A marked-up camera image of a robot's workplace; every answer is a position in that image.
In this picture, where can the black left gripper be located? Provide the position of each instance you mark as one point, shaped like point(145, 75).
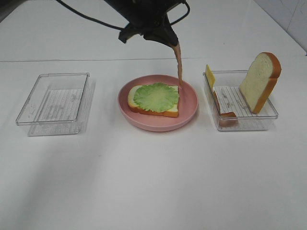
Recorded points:
point(148, 18)

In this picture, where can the brown bacon strip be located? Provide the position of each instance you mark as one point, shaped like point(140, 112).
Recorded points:
point(177, 52)
point(228, 119)

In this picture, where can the green lettuce leaf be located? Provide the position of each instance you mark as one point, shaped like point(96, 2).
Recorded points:
point(157, 97)

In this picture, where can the bread slice with brown crust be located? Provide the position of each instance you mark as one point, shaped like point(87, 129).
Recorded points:
point(135, 109)

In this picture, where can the yellow cheese slice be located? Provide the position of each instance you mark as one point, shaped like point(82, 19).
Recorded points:
point(210, 77)

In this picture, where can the pink round plate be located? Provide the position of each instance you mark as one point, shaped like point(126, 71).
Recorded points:
point(188, 105)

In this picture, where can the upright bread slice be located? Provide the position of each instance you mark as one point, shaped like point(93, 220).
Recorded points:
point(260, 80)

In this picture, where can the clear plastic right container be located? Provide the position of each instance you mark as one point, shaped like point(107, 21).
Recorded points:
point(226, 86)

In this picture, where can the clear plastic container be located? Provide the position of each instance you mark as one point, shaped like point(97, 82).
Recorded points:
point(226, 86)
point(58, 104)

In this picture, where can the clear plastic left container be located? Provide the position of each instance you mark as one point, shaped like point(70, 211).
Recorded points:
point(58, 104)

